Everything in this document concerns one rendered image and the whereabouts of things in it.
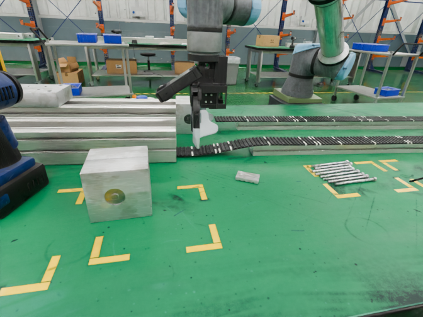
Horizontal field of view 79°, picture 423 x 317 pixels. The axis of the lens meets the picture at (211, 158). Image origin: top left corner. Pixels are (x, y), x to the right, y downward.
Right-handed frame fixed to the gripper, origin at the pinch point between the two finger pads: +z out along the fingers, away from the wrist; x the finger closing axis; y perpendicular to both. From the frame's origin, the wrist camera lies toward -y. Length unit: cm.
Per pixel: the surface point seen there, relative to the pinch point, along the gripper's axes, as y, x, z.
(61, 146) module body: -29.8, -4.8, -0.4
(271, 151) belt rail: 20.5, -1.9, 3.4
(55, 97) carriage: -36.8, 13.6, -6.6
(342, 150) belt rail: 40.6, -1.8, 3.3
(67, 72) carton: -208, 468, 58
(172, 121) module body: -5.4, 2.3, -3.6
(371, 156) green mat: 48.6, -3.6, 4.5
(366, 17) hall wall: 605, 813, -80
